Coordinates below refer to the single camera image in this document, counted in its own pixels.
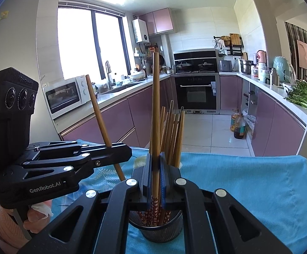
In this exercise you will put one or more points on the purple kitchen cabinets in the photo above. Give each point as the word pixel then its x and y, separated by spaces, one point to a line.
pixel 278 129
pixel 127 115

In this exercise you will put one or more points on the silver stock pot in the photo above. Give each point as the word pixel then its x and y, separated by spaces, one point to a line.
pixel 245 66

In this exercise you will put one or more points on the silver toaster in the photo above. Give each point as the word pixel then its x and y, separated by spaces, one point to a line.
pixel 225 66

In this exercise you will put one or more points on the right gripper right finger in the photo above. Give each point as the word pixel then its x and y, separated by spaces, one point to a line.
pixel 214 222

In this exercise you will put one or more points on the purple kitchen cabinets left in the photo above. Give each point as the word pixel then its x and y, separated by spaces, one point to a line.
pixel 127 115

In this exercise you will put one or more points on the pink sleeve forearm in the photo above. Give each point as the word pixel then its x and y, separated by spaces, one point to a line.
pixel 12 238

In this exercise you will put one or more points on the pink kettle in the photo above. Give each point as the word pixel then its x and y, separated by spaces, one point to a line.
pixel 261 60

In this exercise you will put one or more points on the white water heater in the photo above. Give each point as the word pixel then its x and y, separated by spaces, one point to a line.
pixel 140 31

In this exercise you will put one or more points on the purple kitchen cabinets right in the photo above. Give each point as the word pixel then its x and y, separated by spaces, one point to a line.
pixel 278 129

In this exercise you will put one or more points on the mint green appliance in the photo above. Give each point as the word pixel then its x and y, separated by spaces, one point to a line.
pixel 284 70

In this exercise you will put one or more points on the white microwave oven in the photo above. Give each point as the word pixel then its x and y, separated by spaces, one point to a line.
pixel 64 96

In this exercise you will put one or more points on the blue floral tablecloth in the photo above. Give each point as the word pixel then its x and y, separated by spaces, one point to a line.
pixel 273 189

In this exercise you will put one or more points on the black built-in oven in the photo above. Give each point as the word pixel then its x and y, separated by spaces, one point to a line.
pixel 198 92

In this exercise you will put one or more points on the wooden chopstick light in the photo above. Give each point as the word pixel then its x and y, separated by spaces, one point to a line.
pixel 176 155

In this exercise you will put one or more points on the black wall shelf rack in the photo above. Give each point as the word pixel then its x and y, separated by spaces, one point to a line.
pixel 231 45

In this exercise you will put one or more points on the kitchen faucet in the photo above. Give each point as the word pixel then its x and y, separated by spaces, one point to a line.
pixel 109 77

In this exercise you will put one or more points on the cooking oil bottle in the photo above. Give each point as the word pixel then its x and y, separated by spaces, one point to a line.
pixel 234 117

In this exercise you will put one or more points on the pink upper cabinet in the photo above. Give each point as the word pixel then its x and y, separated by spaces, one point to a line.
pixel 158 22

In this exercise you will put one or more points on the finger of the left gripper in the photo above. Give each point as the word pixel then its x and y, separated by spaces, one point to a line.
pixel 105 159
pixel 69 147

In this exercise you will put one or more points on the dark sauce bottle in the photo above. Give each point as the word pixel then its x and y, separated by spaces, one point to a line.
pixel 239 127

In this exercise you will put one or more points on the dark wooden chopstick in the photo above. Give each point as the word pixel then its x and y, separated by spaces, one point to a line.
pixel 182 135

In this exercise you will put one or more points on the wooden chopstick red pattern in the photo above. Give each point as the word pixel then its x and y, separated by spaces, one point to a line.
pixel 171 120
pixel 155 155
pixel 173 139
pixel 165 132
pixel 162 124
pixel 103 130

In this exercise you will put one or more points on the green leafy vegetables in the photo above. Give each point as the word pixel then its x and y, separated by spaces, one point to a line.
pixel 298 94

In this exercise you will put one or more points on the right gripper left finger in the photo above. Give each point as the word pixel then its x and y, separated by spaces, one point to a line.
pixel 96 222

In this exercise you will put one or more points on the black mesh utensil holder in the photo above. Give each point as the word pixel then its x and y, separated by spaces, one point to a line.
pixel 159 234

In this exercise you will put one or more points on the black range hood stove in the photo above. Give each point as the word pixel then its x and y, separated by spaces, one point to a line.
pixel 196 60

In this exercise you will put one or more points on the person's left hand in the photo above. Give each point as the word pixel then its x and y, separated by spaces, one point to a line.
pixel 38 216

